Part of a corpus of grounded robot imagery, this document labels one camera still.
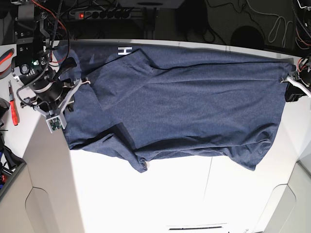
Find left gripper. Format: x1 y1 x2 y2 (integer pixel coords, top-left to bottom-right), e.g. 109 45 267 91
285 70 311 102

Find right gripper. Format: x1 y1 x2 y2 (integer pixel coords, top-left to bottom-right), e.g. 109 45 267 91
23 80 74 113

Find blue t-shirt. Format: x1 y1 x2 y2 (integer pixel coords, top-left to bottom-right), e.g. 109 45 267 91
54 42 295 173

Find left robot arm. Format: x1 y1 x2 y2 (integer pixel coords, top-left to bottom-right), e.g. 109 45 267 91
285 0 311 102

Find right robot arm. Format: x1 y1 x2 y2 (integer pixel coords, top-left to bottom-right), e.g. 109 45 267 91
10 0 76 112

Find red grey pliers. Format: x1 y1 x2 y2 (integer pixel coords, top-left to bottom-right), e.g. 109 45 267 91
0 48 17 80

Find black bag with items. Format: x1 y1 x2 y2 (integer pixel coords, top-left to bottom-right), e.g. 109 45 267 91
0 98 26 195

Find black power strip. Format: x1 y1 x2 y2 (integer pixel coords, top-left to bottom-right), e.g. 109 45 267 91
69 8 133 20

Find black thin rod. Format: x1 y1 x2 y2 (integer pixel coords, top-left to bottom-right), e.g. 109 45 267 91
169 226 223 231

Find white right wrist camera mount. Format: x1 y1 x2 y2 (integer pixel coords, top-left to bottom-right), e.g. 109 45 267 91
36 78 90 133

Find red handled screwdriver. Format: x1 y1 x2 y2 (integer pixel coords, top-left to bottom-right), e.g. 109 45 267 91
8 81 19 126

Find white coiled cable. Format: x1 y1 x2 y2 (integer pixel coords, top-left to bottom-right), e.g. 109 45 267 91
245 0 296 48

